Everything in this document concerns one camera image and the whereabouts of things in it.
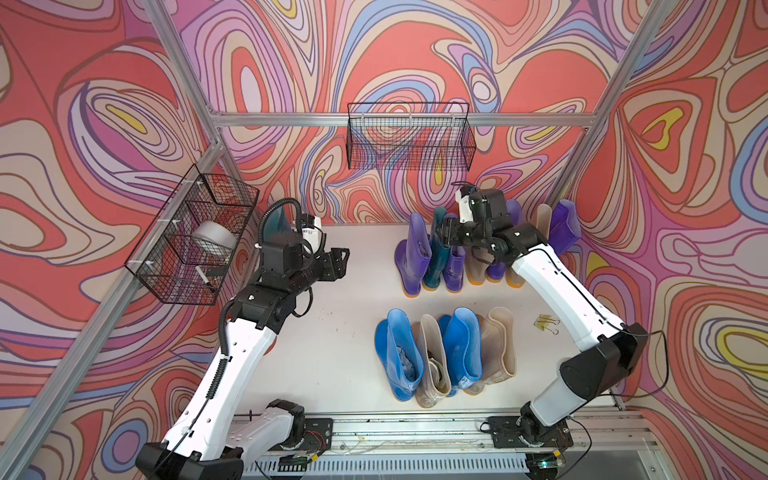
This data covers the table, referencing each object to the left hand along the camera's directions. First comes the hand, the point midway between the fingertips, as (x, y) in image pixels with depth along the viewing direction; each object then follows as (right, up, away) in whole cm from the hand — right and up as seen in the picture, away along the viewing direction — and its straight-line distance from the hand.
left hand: (341, 251), depth 70 cm
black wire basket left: (-43, 0, +10) cm, 45 cm away
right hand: (+27, +4, +9) cm, 28 cm away
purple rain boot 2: (+62, +7, +14) cm, 64 cm away
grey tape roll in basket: (-31, +3, +3) cm, 31 cm away
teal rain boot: (+25, -1, +13) cm, 29 cm away
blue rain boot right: (+27, -18, -4) cm, 33 cm away
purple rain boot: (+31, -6, +19) cm, 37 cm away
